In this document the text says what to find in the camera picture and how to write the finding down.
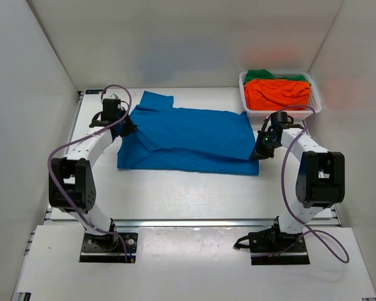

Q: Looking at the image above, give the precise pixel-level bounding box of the blue t shirt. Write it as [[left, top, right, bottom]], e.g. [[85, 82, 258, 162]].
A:
[[117, 91, 259, 176]]

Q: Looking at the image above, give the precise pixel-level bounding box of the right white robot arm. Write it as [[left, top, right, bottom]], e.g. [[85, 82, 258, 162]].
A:
[[250, 111, 345, 251]]

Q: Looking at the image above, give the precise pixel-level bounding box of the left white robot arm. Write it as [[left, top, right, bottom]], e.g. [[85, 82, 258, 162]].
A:
[[48, 94, 137, 250]]

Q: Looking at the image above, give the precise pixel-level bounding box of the dark label sticker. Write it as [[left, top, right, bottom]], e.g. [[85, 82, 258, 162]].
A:
[[85, 89, 103, 95]]

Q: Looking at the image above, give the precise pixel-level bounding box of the orange t shirt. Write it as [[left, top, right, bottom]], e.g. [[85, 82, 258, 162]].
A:
[[244, 79, 311, 111]]

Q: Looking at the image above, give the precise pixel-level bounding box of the white plastic basket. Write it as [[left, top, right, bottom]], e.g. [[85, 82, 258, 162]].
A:
[[239, 70, 321, 120]]

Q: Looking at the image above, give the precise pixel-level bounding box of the green t shirt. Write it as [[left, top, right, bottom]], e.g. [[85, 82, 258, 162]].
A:
[[244, 70, 308, 83]]

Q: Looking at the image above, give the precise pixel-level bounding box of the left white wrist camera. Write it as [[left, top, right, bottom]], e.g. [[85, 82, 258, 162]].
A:
[[107, 93, 121, 102]]

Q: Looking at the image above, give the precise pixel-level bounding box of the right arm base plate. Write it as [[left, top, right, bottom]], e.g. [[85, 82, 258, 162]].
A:
[[233, 226, 310, 266]]

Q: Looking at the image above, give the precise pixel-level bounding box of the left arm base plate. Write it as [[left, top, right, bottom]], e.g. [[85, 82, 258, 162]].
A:
[[79, 231, 138, 264]]

